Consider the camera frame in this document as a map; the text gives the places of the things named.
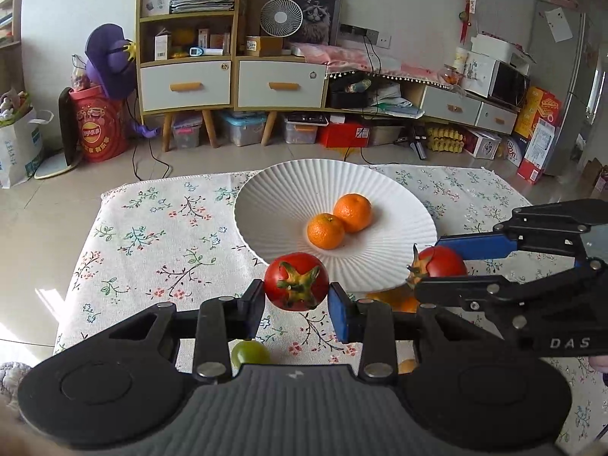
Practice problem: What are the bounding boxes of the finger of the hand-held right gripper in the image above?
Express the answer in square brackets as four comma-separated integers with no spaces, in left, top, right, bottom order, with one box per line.
[412,257,608,333]
[436,198,608,263]

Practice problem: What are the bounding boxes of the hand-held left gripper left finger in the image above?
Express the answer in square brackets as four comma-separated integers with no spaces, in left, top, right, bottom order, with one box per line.
[102,279,267,383]

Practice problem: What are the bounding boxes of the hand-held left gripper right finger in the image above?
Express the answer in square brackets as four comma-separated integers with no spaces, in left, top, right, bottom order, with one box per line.
[328,282,502,383]

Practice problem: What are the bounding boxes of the red tomato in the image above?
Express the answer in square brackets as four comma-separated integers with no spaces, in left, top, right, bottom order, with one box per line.
[263,252,330,313]
[406,244,469,290]

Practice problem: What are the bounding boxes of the green jujube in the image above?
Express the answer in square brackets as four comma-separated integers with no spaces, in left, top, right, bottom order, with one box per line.
[231,340,271,370]

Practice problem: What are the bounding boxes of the white ribbed plate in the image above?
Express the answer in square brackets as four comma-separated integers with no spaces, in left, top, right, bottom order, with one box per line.
[233,158,438,293]

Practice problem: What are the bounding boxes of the mandarin orange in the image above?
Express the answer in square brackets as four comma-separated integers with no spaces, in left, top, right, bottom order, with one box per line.
[333,193,372,233]
[307,212,346,250]

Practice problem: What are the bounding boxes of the white cardboard box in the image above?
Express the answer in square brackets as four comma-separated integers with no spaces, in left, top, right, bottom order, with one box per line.
[463,128,502,160]

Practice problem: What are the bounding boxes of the floral tablecloth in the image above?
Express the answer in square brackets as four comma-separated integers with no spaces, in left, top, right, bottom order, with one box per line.
[52,164,608,456]

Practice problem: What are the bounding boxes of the white and blue carton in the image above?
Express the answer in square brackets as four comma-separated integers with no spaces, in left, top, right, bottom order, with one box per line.
[517,119,556,185]

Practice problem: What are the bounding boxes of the yellow egg tray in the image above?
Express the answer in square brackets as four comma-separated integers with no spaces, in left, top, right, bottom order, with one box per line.
[425,123,469,153]

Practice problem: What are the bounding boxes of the long low drawer cabinet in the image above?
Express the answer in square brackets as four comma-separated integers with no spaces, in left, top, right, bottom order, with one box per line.
[328,71,518,136]

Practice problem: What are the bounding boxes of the orange carton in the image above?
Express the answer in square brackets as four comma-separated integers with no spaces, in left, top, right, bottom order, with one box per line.
[513,86,561,141]

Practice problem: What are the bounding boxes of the microwave oven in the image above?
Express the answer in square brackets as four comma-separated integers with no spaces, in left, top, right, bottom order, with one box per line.
[463,52,530,105]

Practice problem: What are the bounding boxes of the grey refrigerator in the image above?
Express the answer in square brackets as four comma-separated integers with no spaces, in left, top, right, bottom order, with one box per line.
[529,0,602,176]

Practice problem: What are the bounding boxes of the clear box with blue lid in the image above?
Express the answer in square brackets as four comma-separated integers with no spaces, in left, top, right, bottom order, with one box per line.
[221,111,267,147]

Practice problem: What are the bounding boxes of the red box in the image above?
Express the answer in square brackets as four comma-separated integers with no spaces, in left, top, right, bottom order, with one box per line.
[317,122,370,149]

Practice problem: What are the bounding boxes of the clear box with orange latches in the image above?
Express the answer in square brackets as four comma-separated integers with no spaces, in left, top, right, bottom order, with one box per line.
[284,114,328,144]

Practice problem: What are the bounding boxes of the small clear storage box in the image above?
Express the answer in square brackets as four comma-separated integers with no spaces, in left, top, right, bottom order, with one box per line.
[172,114,204,149]

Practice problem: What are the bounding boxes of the black box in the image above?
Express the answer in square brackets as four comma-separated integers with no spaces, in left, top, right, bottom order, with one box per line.
[329,76,374,109]

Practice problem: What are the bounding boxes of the low wooden drawer cabinet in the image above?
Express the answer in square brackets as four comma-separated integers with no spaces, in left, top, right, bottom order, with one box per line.
[235,54,328,146]

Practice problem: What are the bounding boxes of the tall wooden shelf cabinet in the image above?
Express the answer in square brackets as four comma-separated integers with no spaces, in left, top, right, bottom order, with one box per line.
[135,0,241,153]

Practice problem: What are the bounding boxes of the pink cloth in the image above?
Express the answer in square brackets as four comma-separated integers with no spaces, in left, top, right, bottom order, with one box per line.
[290,42,450,89]

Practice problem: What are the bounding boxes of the white paper note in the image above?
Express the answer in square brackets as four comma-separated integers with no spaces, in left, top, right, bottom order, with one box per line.
[545,8,575,43]

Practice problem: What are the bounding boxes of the red hanging ornament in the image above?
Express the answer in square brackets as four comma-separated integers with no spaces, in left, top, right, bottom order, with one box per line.
[458,0,478,46]

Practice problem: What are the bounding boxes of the red round bucket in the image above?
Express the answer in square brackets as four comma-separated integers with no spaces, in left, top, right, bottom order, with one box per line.
[69,84,129,162]

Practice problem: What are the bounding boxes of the black power strip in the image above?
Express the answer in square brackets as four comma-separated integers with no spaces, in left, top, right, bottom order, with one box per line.
[341,24,380,41]

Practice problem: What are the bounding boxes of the grey knit cloth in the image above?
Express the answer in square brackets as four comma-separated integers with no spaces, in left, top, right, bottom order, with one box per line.
[0,361,34,400]

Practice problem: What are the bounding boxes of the black panel on white base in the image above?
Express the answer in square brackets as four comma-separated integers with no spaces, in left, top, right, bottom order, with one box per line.
[34,86,82,180]

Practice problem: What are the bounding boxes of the brown cardboard box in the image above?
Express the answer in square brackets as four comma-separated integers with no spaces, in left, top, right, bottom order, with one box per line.
[245,35,284,57]

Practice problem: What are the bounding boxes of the framed cat picture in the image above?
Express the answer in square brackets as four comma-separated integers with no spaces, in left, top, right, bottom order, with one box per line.
[283,0,345,47]

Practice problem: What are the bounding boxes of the purple plush toy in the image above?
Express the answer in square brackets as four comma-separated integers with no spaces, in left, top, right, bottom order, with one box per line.
[84,24,160,138]

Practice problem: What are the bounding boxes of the white paper bag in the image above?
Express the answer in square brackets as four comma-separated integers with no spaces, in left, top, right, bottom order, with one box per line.
[0,107,55,189]

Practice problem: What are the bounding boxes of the snack bag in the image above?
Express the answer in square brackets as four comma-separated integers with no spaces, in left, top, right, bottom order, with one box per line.
[71,54,91,91]

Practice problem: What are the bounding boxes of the white desk fan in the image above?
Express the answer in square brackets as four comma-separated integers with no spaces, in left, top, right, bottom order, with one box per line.
[260,0,304,38]

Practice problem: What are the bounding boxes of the plush toys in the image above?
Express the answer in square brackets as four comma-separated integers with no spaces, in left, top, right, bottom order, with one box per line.
[0,88,32,122]

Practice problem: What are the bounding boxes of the wooden bookshelf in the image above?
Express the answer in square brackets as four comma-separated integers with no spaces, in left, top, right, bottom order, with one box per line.
[0,0,24,100]

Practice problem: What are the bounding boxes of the black floor cable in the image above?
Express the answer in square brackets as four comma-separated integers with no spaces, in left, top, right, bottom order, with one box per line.
[126,100,172,181]

